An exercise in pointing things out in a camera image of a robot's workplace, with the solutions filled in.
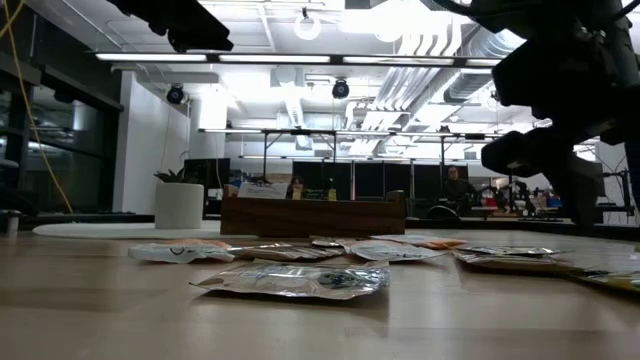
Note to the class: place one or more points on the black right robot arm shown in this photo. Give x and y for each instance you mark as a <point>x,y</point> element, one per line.
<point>550,12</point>

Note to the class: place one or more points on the long linear ceiling light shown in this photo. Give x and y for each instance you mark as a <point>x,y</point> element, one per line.
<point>280,58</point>

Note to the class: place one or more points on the wooden three-compartment tray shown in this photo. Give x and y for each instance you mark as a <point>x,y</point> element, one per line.
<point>310,217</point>

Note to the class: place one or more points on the person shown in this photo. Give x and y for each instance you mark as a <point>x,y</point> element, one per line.
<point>457,192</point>

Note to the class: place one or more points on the row of black desk partitions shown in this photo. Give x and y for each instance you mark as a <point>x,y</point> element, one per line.
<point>370,180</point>

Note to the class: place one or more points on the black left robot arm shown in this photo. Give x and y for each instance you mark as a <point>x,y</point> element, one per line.
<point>165,15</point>

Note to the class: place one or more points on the black computer monitor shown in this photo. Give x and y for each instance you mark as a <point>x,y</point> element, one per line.
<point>210,175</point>

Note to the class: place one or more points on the small white cup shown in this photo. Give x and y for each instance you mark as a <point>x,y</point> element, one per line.
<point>12,222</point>

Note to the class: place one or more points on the white round woven placemat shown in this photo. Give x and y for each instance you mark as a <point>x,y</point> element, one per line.
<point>100,230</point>

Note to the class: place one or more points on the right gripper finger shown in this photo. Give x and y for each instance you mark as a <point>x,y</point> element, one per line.
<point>562,195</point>
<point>590,195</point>

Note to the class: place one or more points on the black aluminium table frame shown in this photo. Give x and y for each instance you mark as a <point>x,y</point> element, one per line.
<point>450,223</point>

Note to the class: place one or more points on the silver ventilation duct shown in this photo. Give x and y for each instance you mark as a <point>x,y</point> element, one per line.
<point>480,45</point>

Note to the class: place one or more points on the black round ceiling speaker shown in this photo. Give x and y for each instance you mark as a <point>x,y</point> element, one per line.
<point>175,94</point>
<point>340,89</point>

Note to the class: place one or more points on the white pot with green plant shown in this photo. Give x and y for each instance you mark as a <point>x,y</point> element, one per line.
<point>179,205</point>

